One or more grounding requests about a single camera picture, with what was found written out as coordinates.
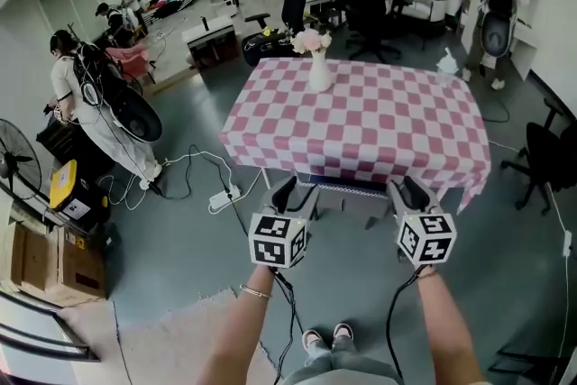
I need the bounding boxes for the person's grey jeans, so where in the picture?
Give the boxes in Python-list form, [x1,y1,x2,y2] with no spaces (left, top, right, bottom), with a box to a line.
[304,335,360,369]

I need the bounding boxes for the pink checkered tablecloth table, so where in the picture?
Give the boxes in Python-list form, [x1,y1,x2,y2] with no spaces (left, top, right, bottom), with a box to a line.
[218,57,491,215]

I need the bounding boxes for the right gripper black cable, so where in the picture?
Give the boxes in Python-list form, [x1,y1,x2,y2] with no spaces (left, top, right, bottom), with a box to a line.
[385,268,423,380]

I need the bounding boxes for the left wrist bracelet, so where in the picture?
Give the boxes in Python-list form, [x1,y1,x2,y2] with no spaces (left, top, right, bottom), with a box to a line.
[238,283,273,299]

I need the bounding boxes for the person's left shoe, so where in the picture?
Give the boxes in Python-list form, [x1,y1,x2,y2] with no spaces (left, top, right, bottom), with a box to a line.
[301,328,324,353]

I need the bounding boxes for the black standing fan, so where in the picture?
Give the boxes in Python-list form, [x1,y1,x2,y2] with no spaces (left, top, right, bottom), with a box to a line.
[0,118,43,200]

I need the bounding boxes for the beige rug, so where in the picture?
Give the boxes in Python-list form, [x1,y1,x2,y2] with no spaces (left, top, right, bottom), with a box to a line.
[114,288,280,385]

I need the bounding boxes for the clear plastic drink cup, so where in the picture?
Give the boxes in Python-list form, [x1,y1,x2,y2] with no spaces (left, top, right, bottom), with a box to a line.
[435,47,460,87]

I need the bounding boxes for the white floor cable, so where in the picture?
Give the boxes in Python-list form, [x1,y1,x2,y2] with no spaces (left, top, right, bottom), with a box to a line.
[489,139,573,357]
[96,151,235,211]

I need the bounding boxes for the person's right forearm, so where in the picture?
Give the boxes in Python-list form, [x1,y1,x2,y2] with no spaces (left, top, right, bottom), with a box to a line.
[417,268,486,385]

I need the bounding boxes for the brown cardboard box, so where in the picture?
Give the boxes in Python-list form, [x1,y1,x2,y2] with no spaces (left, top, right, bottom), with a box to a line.
[8,220,60,292]
[58,225,109,303]

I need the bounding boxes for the black drawer cabinet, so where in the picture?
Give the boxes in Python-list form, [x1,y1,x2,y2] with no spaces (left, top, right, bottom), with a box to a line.
[35,116,116,181]

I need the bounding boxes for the person's shoe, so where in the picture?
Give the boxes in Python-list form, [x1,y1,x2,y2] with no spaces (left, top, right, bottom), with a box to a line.
[333,323,355,346]
[301,328,324,353]

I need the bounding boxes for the black framed glass window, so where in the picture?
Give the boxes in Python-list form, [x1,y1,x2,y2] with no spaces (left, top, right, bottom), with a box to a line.
[0,288,101,385]

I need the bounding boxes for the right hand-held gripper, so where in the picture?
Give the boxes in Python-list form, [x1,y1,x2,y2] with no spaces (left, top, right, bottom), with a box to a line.
[386,175,457,270]

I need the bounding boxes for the black metal frame stand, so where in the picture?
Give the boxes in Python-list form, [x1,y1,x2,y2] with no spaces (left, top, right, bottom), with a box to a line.
[489,344,569,385]

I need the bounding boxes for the person's grey shirt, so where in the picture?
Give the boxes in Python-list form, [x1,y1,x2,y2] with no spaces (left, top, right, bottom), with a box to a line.
[279,358,405,385]

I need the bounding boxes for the person's left forearm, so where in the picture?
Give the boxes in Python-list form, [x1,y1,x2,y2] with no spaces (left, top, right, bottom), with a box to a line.
[196,263,279,385]

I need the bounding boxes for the pink checkered tablecloth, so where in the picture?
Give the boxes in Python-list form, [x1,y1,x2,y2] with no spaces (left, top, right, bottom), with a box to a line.
[218,57,491,215]

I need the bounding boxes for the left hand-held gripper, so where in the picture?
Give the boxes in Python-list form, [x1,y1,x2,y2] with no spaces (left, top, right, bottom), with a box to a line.
[247,175,322,270]

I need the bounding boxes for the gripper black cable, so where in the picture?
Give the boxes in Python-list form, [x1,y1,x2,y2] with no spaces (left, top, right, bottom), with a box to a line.
[270,265,306,385]
[385,268,423,380]

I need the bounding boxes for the white top low cabinet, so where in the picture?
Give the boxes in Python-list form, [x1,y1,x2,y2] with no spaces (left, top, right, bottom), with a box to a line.
[181,16,240,69]

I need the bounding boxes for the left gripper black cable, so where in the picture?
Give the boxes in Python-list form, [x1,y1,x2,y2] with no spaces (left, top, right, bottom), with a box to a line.
[270,265,306,385]

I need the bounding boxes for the black floor cable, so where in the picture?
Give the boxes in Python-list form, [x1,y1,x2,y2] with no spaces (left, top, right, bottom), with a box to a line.
[188,143,252,225]

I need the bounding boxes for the blue seat grey chair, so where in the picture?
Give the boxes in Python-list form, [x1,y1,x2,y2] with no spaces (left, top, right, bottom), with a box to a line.
[295,175,398,231]

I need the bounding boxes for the black toolbox with yellow lid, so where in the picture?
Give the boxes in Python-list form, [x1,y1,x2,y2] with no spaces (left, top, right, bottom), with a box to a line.
[48,159,112,226]

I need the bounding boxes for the person's right shoe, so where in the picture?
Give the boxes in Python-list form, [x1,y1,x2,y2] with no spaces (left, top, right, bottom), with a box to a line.
[333,323,355,346]

